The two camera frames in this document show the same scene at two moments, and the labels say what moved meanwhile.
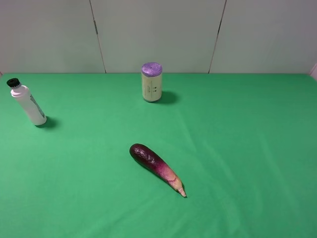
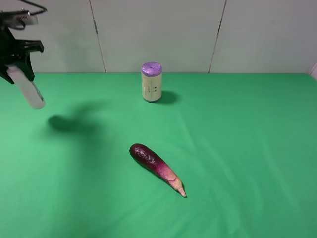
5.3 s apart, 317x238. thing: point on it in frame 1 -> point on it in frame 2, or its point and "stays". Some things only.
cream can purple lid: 151,78 stays
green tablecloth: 243,145 stays
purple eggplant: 142,155 stays
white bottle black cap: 22,93 -> 27,87
